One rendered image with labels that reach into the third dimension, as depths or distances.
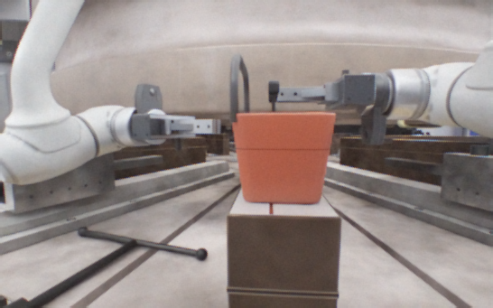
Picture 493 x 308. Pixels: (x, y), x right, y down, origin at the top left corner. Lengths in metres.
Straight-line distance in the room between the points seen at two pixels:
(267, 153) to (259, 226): 0.09
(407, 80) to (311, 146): 0.23
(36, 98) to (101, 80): 0.86
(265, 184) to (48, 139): 0.40
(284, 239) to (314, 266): 0.05
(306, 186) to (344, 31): 1.00
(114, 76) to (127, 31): 0.30
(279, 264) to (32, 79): 0.50
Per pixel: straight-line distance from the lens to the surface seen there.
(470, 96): 0.45
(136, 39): 1.49
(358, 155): 2.77
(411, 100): 0.50
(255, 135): 0.33
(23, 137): 0.57
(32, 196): 1.34
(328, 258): 0.34
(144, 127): 0.50
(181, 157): 2.73
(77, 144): 0.59
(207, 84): 1.07
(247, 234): 0.33
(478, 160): 1.39
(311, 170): 0.35
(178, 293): 0.86
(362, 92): 0.45
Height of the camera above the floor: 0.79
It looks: 6 degrees down
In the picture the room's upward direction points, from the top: straight up
